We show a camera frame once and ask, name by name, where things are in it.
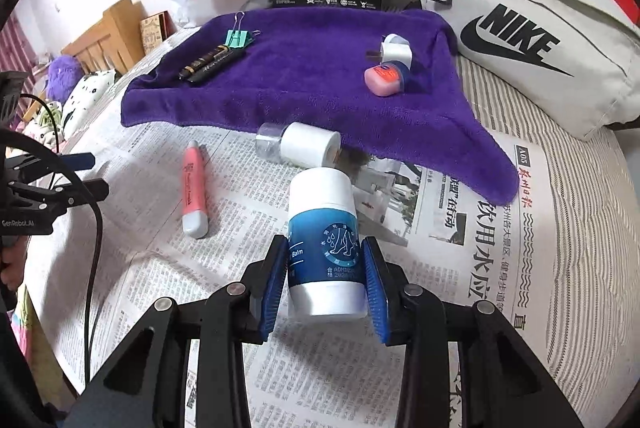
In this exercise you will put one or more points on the black tube gold bands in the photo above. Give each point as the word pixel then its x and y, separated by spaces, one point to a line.
pixel 202 60

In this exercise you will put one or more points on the purple plush toy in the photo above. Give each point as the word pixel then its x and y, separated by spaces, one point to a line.
pixel 62 75

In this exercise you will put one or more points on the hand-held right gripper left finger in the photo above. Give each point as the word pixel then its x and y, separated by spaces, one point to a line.
pixel 272 288

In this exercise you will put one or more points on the black tube white script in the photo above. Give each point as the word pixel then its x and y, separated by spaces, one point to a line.
pixel 220 66

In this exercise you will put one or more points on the white bottle blue label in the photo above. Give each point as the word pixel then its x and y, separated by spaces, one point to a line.
pixel 325 248

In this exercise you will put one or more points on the person's left hand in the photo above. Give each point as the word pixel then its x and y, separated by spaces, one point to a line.
pixel 12 263

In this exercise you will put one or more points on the white plug adapter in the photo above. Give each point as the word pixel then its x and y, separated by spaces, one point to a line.
pixel 397 55

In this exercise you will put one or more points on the purple towel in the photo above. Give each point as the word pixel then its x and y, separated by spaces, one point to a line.
pixel 300 82

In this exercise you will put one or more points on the pink round tin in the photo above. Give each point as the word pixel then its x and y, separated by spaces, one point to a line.
pixel 382 80

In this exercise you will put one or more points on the small white bottle clear cap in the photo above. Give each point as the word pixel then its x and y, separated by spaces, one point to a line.
pixel 310 145

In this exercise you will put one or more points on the patterned cardboard box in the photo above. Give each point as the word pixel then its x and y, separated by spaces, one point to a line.
pixel 152 32

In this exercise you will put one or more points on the green binder clip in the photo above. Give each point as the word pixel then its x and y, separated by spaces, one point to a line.
pixel 237 38

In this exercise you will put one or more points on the pink tube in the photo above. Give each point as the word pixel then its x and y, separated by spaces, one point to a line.
pixel 194 198

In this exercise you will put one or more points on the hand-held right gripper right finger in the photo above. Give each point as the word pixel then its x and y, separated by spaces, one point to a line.
pixel 375 293

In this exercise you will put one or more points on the wooden headboard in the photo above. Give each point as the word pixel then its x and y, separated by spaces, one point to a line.
pixel 120 27

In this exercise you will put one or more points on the white spotted pillow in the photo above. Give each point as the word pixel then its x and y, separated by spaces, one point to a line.
pixel 90 92

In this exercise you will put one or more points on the newspaper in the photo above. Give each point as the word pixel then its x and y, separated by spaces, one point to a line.
pixel 150 233

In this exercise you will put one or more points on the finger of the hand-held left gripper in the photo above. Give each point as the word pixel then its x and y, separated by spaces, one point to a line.
pixel 75 160
pixel 85 192

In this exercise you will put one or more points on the white green plush toy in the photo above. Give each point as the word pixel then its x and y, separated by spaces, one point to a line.
pixel 45 120

